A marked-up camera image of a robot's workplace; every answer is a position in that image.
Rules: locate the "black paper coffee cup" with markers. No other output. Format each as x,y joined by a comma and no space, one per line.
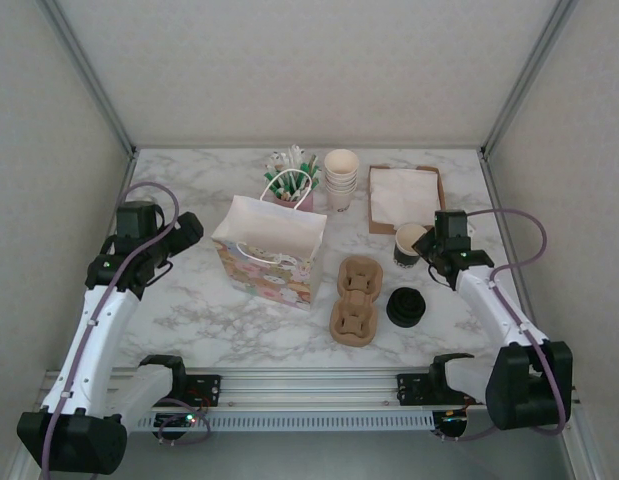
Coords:
404,257

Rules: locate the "small control circuit board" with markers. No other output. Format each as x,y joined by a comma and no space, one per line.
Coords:
176,421
451,420

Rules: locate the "cartoon print paper gift bag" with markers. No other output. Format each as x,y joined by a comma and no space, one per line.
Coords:
269,280

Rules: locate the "aluminium frame bar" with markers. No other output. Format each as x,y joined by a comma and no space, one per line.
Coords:
584,455

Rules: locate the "black plastic cup lid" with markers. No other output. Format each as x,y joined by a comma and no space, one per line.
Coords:
408,297
406,320

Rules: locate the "cream paper cup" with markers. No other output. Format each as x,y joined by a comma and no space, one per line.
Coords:
341,178
341,190
341,184
341,162
341,201

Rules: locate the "brown cardboard tray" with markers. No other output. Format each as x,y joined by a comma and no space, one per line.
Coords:
389,229

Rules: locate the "pink holder cup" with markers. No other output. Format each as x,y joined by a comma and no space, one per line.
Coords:
304,201

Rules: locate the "green white sugar packet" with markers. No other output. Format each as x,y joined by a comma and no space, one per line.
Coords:
311,167
314,184
271,179

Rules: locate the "white paper napkin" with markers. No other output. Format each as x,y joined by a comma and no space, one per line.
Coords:
404,195

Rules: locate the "aluminium corner post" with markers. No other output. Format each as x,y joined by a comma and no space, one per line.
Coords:
522,80
93,80

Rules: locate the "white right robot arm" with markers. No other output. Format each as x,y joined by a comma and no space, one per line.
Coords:
489,300

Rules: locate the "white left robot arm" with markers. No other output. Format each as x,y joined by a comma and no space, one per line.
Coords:
99,330

